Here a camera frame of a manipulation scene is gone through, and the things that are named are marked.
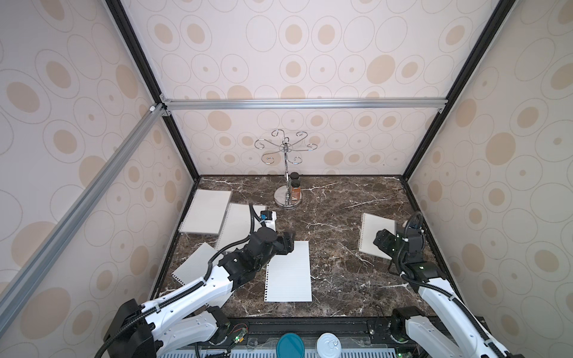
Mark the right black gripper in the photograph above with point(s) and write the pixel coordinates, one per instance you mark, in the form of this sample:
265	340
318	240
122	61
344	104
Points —
383	239

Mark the brown spice bottle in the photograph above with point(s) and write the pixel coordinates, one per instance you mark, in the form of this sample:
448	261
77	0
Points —
295	192

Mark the chrome hook stand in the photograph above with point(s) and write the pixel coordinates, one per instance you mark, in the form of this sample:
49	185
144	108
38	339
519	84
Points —
286	148

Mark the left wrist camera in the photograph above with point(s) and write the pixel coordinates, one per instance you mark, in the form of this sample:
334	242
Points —
268	219

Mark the diagonal aluminium rail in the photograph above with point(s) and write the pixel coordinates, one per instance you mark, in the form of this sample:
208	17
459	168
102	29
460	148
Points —
20	290

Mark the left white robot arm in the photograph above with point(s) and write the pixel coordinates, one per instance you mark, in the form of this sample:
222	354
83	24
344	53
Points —
158	326

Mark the torn lined paper sheet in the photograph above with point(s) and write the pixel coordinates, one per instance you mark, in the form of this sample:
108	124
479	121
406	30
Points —
195	266

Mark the horizontal aluminium rail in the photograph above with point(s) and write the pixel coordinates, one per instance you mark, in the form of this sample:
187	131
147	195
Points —
308	103

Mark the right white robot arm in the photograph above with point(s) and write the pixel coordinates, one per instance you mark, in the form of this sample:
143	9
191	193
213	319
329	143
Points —
467	336

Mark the white round lid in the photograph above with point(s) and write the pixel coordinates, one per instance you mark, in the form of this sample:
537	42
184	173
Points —
329	346

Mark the large white spiral notebook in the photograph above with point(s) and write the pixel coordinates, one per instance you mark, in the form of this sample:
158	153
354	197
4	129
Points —
206	212

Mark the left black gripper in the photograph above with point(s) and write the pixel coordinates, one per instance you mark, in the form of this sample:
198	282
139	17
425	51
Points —
286	242

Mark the teal round lid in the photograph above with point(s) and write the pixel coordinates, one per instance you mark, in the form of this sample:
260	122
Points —
290	346

